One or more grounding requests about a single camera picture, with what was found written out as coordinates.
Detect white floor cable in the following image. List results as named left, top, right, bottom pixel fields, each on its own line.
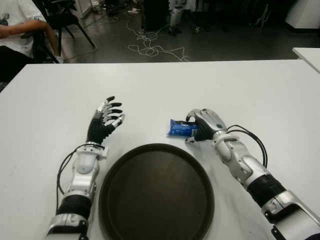
left=124, top=17, right=190, bottom=62

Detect white cabinet black base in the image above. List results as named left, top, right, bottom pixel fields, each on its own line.
left=284, top=0, right=320, bottom=33

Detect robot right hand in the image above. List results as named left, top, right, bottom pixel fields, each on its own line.
left=184, top=108, right=228, bottom=145

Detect seated person white shirt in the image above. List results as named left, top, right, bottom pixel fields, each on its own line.
left=0, top=0, right=63, bottom=83

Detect black armrest chair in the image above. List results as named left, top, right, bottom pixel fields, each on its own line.
left=19, top=29, right=62, bottom=65

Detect round dark brown tray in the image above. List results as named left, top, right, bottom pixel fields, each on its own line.
left=98, top=142, right=215, bottom=240

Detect blue Oreo packet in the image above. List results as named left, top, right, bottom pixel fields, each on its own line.
left=166, top=118, right=201, bottom=138

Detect silver humanoid robot legs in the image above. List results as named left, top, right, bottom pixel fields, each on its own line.
left=167, top=0, right=187, bottom=36

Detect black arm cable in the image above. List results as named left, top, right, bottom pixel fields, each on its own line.
left=56, top=149, right=81, bottom=208
left=226, top=124, right=269, bottom=168

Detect white side table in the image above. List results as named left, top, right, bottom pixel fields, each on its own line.
left=291, top=46, right=320, bottom=75

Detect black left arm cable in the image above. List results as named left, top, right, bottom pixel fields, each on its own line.
left=56, top=149, right=81, bottom=208

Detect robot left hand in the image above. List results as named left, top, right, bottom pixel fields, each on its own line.
left=86, top=95, right=126, bottom=146

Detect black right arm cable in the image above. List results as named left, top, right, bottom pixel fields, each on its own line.
left=226, top=124, right=269, bottom=168

